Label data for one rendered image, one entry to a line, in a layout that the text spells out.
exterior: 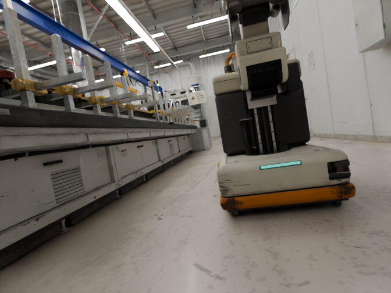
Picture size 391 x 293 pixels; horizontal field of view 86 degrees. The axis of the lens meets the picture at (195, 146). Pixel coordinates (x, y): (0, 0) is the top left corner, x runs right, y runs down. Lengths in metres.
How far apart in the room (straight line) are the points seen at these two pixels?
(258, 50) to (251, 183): 0.66
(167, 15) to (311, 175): 8.28
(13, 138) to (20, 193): 0.38
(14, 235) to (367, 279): 1.38
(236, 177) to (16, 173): 1.12
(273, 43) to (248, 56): 0.14
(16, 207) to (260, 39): 1.47
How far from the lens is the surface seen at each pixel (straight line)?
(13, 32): 1.31
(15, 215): 1.41
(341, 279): 0.79
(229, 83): 1.39
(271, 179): 1.08
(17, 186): 1.42
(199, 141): 5.81
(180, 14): 8.83
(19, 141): 1.16
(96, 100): 1.57
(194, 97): 5.73
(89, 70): 1.66
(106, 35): 9.63
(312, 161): 1.11
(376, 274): 0.83
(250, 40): 1.19
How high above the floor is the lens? 0.46
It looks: 3 degrees down
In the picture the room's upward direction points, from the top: 10 degrees counter-clockwise
